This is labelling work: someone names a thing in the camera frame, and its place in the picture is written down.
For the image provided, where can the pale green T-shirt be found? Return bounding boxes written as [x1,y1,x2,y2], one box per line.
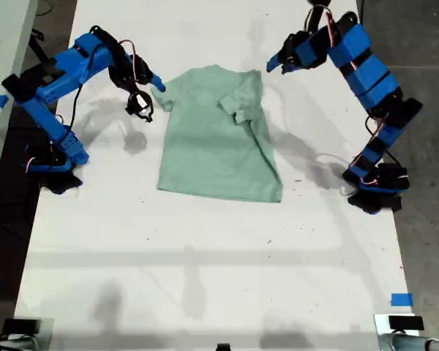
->
[151,64,283,204]

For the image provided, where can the black stand leg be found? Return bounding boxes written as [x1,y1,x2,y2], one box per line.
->
[28,31,56,66]

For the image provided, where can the pale grey side table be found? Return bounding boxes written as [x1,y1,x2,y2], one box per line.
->
[0,0,37,216]

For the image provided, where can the small black box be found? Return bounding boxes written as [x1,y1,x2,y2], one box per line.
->
[2,318,42,334]
[389,316,424,331]

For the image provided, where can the grey tube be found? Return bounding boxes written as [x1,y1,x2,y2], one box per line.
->
[378,331,439,351]

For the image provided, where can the round black camera box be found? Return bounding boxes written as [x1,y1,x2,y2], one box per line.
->
[125,91,155,124]

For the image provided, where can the black camera cable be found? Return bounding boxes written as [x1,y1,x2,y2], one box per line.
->
[70,82,86,129]

